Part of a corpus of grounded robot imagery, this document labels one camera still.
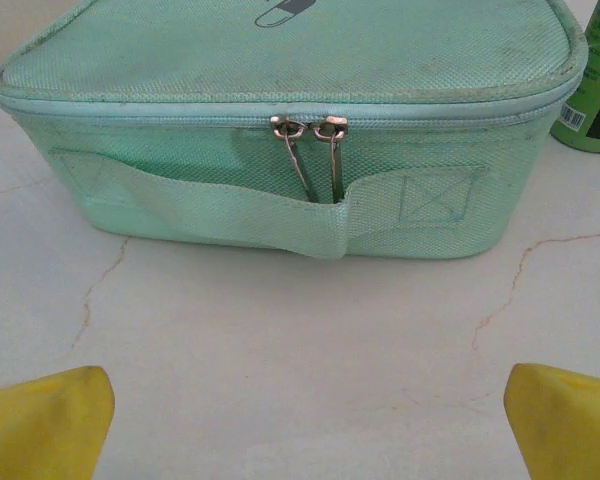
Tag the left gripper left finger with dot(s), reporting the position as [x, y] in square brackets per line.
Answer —
[40, 430]

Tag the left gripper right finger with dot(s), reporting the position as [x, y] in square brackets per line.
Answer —
[570, 430]

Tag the green bottle black label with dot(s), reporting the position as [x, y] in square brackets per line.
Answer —
[595, 100]

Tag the metal zipper pull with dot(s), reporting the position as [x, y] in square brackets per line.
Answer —
[336, 160]
[292, 150]

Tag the mint green zip pouch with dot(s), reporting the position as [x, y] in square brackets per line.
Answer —
[280, 75]

